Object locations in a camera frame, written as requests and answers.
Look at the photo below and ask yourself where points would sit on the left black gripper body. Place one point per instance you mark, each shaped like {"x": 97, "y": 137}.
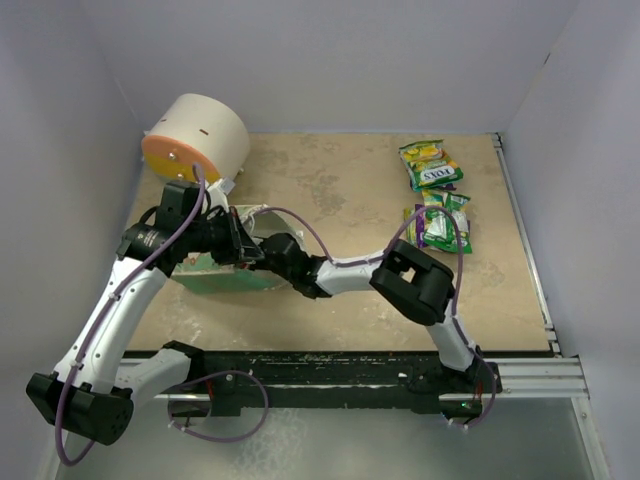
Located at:
{"x": 239, "y": 238}

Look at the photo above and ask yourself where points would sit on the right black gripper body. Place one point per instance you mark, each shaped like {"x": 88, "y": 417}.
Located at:
{"x": 273, "y": 248}

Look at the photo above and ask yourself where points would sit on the green floral paper bag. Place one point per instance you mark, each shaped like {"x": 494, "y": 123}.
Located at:
{"x": 199, "y": 274}

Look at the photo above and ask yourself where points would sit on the green Fox's candy bag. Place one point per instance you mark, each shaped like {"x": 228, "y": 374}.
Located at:
{"x": 429, "y": 165}
{"x": 407, "y": 213}

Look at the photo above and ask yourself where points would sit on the green spring tea candy bag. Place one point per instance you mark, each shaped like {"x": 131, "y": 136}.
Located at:
{"x": 449, "y": 221}

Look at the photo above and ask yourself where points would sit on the purple berry Fox's candy bag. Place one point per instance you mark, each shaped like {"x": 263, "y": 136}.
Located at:
{"x": 419, "y": 228}

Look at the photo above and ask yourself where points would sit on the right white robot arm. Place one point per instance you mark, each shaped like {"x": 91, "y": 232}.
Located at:
{"x": 422, "y": 289}

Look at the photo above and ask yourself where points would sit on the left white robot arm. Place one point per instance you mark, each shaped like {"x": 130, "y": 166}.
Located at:
{"x": 87, "y": 393}

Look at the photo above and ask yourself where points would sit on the white cylinder orange rim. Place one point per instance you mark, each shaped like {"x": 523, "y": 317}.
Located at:
{"x": 197, "y": 130}

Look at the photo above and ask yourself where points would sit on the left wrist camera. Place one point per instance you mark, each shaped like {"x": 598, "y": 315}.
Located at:
{"x": 218, "y": 192}

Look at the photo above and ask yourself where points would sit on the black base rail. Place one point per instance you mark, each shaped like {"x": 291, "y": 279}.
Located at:
{"x": 408, "y": 380}

